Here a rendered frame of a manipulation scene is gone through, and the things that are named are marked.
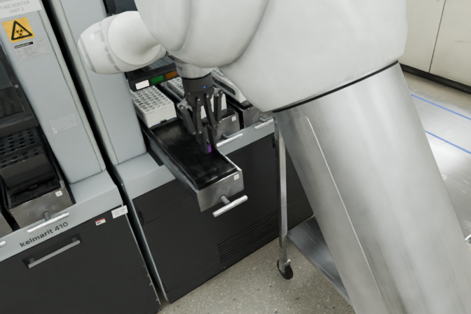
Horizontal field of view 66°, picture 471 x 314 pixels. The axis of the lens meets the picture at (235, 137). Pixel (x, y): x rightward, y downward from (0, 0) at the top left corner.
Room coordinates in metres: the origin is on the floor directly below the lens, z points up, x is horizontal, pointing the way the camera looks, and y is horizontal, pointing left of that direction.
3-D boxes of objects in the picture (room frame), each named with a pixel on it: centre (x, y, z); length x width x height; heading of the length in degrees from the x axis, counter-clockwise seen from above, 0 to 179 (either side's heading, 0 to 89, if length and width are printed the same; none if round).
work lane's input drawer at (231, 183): (0.97, 0.21, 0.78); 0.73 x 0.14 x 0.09; 29
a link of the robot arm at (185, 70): (0.83, 0.08, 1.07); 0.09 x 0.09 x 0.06
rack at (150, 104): (1.13, 0.30, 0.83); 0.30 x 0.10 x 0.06; 29
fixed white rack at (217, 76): (1.22, 0.00, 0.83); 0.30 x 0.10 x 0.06; 29
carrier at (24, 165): (0.79, 0.57, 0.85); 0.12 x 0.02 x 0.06; 120
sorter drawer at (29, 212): (0.99, 0.68, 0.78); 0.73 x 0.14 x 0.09; 29
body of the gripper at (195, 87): (0.83, 0.08, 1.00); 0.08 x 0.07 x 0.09; 120
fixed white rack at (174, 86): (1.14, 0.13, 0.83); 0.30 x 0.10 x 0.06; 29
